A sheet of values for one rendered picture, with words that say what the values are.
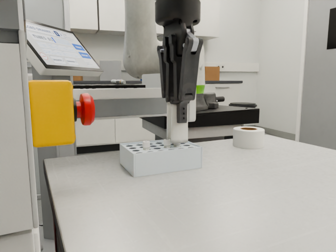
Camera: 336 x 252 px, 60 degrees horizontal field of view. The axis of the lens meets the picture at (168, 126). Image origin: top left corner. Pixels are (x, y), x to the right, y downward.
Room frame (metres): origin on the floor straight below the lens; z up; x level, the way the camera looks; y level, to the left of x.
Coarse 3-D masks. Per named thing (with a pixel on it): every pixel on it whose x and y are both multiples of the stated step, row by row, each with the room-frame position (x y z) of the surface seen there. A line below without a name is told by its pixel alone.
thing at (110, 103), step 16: (96, 96) 0.57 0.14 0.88; (112, 96) 0.58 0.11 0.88; (128, 96) 0.60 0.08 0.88; (144, 96) 0.61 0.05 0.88; (160, 96) 0.63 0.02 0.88; (96, 112) 0.57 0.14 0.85; (112, 112) 0.58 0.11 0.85; (128, 112) 0.59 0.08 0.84; (144, 112) 0.61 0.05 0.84; (160, 112) 0.63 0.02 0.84
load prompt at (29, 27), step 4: (28, 24) 1.43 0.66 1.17; (32, 24) 1.46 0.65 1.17; (28, 28) 1.40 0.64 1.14; (32, 28) 1.43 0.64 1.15; (36, 28) 1.46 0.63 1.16; (40, 28) 1.50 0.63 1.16; (44, 28) 1.54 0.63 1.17; (48, 28) 1.57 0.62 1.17; (40, 32) 1.47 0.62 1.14; (44, 32) 1.50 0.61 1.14; (48, 32) 1.54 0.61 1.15; (52, 32) 1.58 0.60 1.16; (56, 32) 1.62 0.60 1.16; (60, 32) 1.66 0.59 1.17; (60, 36) 1.62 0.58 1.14
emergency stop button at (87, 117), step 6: (84, 96) 0.35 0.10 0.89; (90, 96) 0.35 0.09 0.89; (78, 102) 0.35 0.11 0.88; (84, 102) 0.34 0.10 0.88; (90, 102) 0.35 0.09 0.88; (78, 108) 0.35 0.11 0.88; (84, 108) 0.34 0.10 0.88; (90, 108) 0.34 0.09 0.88; (78, 114) 0.35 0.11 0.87; (84, 114) 0.34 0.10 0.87; (90, 114) 0.34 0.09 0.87; (84, 120) 0.34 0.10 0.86; (90, 120) 0.35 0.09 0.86
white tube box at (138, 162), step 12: (120, 144) 0.51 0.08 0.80; (132, 144) 0.52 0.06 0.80; (156, 144) 0.52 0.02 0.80; (180, 144) 0.52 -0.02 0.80; (192, 144) 0.51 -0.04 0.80; (120, 156) 0.51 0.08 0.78; (132, 156) 0.44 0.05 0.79; (144, 156) 0.44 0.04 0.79; (156, 156) 0.45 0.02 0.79; (168, 156) 0.46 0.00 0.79; (180, 156) 0.47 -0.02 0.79; (192, 156) 0.48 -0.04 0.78; (132, 168) 0.44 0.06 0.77; (144, 168) 0.44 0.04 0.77; (156, 168) 0.45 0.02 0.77; (168, 168) 0.46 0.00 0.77; (180, 168) 0.47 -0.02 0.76; (192, 168) 0.48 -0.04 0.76
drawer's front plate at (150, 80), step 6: (144, 78) 0.88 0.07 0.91; (150, 78) 0.84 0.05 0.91; (156, 78) 0.80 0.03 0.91; (144, 84) 0.88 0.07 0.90; (150, 84) 0.84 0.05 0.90; (156, 84) 0.80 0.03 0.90; (192, 102) 0.64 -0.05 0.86; (192, 108) 0.64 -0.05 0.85; (192, 114) 0.64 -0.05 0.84; (192, 120) 0.64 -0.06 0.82
